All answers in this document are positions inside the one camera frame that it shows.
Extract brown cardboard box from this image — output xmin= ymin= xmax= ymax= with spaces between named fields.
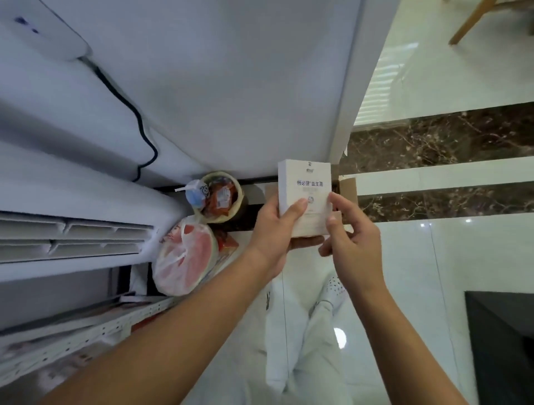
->
xmin=337 ymin=177 xmax=359 ymax=224

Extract black cable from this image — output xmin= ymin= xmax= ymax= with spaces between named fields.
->
xmin=78 ymin=56 xmax=159 ymax=183

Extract white blue wrapper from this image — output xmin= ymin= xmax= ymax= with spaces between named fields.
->
xmin=175 ymin=179 xmax=208 ymax=210

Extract person's left hand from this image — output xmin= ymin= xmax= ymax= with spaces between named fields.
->
xmin=245 ymin=194 xmax=325 ymax=281

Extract wooden chair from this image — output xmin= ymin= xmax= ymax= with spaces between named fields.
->
xmin=448 ymin=0 xmax=534 ymax=46

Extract person's white trousers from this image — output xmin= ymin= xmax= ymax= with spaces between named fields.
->
xmin=183 ymin=273 xmax=356 ymax=405

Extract white perforated metal rail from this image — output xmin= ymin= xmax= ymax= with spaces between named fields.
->
xmin=0 ymin=295 xmax=177 ymax=387

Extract black furniture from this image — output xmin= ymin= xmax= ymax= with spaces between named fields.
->
xmin=464 ymin=290 xmax=534 ymax=405

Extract white wall device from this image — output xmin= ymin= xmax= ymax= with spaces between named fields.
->
xmin=0 ymin=0 xmax=92 ymax=62

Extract white cabinet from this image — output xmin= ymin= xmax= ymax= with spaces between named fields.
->
xmin=42 ymin=0 xmax=402 ymax=181

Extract person's right hand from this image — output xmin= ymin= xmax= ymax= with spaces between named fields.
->
xmin=319 ymin=191 xmax=387 ymax=295

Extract white perforated shoe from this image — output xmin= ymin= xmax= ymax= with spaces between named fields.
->
xmin=316 ymin=273 xmax=350 ymax=310

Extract person's left forearm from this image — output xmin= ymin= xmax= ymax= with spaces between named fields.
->
xmin=39 ymin=250 xmax=277 ymax=405

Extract person's right forearm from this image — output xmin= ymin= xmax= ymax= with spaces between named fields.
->
xmin=352 ymin=279 xmax=469 ymax=405

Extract white air conditioner unit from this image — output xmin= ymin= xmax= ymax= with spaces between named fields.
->
xmin=0 ymin=25 xmax=190 ymax=332

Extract orange snack packet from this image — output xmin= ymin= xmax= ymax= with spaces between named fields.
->
xmin=214 ymin=231 xmax=240 ymax=256

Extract beige round waste bin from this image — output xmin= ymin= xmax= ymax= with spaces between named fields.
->
xmin=199 ymin=171 xmax=249 ymax=226

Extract red snack wrapper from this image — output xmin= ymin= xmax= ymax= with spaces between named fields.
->
xmin=204 ymin=179 xmax=238 ymax=218

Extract small white carton box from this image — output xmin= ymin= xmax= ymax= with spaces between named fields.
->
xmin=278 ymin=159 xmax=333 ymax=239

